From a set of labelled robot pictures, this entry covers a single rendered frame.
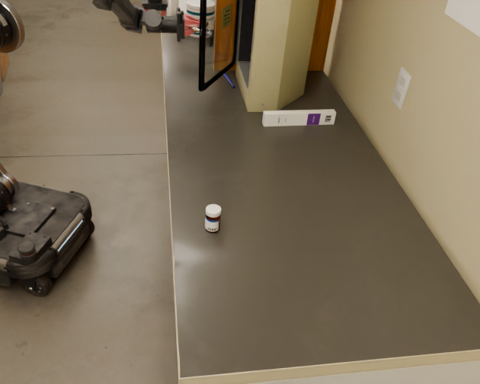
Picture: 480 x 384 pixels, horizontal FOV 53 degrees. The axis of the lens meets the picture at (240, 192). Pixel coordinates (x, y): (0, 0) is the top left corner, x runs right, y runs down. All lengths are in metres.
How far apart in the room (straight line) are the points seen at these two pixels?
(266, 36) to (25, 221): 1.40
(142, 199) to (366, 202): 1.69
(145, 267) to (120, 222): 0.37
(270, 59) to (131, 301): 1.27
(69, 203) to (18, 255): 0.42
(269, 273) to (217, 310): 0.16
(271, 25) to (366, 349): 1.06
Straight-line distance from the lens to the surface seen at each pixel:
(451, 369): 1.20
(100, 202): 2.86
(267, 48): 1.69
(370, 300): 1.16
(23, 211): 2.48
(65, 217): 2.42
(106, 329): 2.24
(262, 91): 1.76
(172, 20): 1.78
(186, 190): 1.38
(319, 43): 2.15
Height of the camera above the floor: 1.78
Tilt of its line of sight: 38 degrees down
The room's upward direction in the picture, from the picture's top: 5 degrees clockwise
